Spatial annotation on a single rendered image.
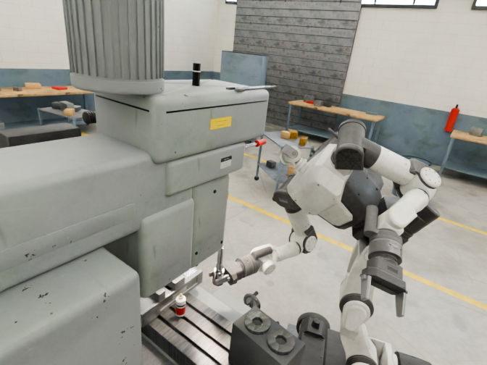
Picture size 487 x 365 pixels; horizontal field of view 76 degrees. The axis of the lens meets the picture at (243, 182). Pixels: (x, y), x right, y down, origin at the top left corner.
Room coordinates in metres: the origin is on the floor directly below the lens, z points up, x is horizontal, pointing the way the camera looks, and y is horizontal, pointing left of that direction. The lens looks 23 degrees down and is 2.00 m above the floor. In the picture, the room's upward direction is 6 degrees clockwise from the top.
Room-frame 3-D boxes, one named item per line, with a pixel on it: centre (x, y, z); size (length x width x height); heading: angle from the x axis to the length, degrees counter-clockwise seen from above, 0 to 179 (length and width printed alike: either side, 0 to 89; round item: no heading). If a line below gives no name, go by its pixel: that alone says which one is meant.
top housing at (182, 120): (0.94, 0.18, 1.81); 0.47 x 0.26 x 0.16; 146
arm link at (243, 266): (1.09, -0.01, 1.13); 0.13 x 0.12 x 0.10; 37
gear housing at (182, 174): (0.91, 0.20, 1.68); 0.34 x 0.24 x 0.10; 146
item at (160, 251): (0.79, 0.28, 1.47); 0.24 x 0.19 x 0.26; 56
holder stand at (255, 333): (0.76, -0.14, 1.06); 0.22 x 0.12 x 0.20; 50
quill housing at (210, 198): (0.95, 0.17, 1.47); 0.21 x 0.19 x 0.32; 56
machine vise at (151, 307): (1.07, 0.30, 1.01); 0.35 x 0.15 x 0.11; 148
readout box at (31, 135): (0.89, 0.62, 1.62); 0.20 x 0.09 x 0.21; 146
